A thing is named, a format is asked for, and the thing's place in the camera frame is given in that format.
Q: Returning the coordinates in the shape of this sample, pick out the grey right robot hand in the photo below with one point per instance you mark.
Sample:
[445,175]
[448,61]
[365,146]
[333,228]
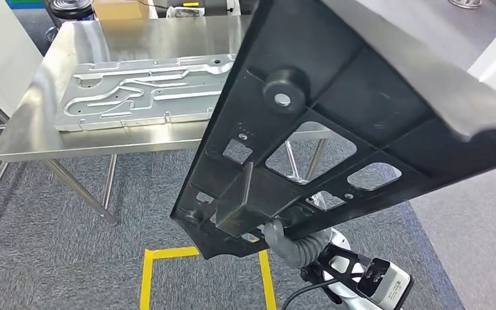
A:
[276,237]

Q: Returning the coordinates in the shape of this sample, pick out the black plastic plate bracket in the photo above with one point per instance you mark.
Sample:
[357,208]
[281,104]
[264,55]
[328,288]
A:
[359,107]

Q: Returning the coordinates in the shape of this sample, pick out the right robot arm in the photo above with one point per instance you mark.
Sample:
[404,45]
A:
[308,252]

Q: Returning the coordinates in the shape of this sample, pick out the stainless steel workbench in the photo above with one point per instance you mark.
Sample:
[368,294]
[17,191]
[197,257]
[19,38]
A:
[166,38]

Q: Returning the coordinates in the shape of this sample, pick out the yellow floor tape square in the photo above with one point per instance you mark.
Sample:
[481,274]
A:
[145,282]

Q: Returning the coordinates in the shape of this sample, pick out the silver grooved metal plate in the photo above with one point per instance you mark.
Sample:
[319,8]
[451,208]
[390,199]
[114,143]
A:
[124,107]

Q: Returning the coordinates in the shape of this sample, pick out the brown cardboard box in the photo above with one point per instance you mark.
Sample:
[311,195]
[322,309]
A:
[119,9]

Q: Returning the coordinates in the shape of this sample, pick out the silver round metal base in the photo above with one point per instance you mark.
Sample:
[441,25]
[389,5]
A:
[465,3]

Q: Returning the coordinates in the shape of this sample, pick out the black round stool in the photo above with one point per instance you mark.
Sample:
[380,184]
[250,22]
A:
[70,10]

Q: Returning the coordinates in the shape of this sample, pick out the white top steel-leg table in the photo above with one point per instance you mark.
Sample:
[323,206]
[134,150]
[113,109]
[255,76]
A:
[4,51]

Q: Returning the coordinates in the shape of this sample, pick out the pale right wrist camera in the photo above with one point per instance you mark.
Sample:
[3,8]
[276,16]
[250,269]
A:
[393,286]

